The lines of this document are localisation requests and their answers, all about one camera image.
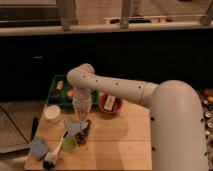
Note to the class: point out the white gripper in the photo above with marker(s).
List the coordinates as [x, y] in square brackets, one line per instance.
[82, 102]

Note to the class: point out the dark patterned fork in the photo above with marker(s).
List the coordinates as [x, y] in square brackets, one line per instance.
[82, 136]

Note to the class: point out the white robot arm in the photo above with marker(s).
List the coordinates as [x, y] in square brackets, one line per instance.
[177, 124]

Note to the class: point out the white plastic cup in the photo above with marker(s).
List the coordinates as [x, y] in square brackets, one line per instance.
[52, 113]

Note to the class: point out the green plastic cup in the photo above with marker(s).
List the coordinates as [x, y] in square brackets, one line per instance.
[69, 143]

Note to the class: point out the orange item in tray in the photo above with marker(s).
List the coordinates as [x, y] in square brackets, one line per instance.
[69, 93]

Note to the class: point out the green plastic tray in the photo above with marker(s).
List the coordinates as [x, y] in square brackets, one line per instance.
[56, 97]

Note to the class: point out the brown item in tray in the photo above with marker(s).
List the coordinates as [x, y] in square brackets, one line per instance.
[59, 85]

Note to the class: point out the white box in bowl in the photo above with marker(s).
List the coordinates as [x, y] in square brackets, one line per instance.
[109, 103]

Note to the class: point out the grey cloth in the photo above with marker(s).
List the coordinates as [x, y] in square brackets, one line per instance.
[74, 127]

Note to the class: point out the red bowl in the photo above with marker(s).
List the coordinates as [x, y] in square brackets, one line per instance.
[117, 105]

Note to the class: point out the white dish brush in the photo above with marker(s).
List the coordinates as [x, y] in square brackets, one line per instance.
[51, 157]

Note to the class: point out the black handle at table edge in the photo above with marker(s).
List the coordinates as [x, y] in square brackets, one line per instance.
[34, 127]

